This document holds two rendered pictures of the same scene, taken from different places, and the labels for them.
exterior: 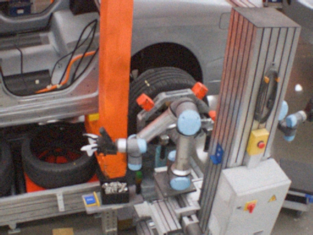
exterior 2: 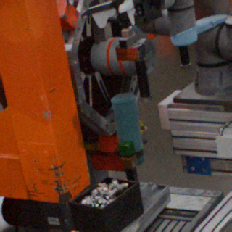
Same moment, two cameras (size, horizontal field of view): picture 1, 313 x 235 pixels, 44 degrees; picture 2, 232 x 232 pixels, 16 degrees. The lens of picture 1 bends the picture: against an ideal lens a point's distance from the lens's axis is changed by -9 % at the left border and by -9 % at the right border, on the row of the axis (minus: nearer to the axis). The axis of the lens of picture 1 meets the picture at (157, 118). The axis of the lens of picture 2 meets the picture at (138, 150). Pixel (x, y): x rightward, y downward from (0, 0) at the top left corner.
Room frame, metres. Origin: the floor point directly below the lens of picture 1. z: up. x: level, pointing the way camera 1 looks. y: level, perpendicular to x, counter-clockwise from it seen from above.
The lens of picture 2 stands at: (0.00, 1.57, 1.72)
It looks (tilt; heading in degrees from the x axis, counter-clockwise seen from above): 23 degrees down; 325
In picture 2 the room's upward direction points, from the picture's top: 9 degrees counter-clockwise
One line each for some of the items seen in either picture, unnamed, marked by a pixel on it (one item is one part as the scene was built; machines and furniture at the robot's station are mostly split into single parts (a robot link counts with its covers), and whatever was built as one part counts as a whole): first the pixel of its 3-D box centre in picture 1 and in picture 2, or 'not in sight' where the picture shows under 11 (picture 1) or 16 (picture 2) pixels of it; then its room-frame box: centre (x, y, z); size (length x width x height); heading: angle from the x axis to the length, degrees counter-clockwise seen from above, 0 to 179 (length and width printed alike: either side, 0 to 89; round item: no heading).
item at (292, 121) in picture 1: (293, 120); not in sight; (2.15, -0.90, 1.21); 0.11 x 0.08 x 0.09; 126
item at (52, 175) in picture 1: (59, 154); not in sight; (2.56, 0.80, 0.39); 0.66 x 0.66 x 0.24
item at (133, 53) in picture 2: (162, 136); (130, 51); (2.24, -0.04, 0.93); 0.09 x 0.05 x 0.05; 24
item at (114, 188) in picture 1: (114, 191); (106, 206); (2.08, 0.26, 0.51); 0.20 x 0.14 x 0.13; 105
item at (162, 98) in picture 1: (173, 124); (106, 56); (2.50, -0.12, 0.85); 0.54 x 0.07 x 0.54; 114
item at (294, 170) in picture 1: (293, 187); not in sight; (2.61, -1.29, 0.17); 0.43 x 0.36 x 0.34; 168
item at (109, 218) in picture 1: (109, 219); not in sight; (2.06, 0.31, 0.21); 0.10 x 0.10 x 0.42; 24
